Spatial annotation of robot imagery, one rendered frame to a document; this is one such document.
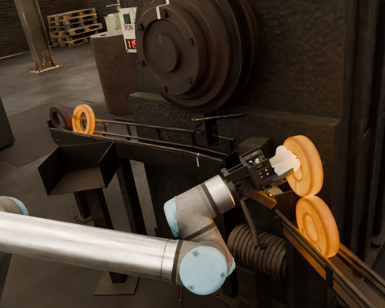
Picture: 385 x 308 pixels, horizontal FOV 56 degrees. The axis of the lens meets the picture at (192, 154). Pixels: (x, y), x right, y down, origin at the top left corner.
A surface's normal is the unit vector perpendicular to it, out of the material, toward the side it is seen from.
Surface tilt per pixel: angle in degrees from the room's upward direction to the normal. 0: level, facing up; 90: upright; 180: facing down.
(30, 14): 90
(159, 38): 90
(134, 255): 48
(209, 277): 59
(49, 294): 0
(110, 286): 0
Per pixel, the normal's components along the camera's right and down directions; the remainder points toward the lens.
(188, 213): -0.04, -0.14
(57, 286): -0.14, -0.89
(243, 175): 0.24, 0.40
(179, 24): -0.65, 0.41
